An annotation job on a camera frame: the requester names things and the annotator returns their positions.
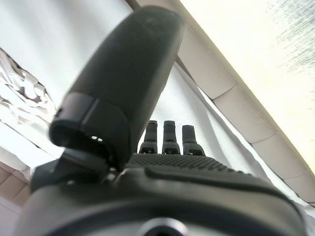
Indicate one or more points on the beige garment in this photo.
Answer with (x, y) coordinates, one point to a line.
(22, 93)

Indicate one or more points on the beige upholstered bed frame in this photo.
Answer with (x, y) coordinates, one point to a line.
(233, 98)

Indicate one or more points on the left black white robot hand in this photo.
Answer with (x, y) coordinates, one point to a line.
(128, 73)

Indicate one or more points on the grey striped area rug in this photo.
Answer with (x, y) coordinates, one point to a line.
(283, 49)

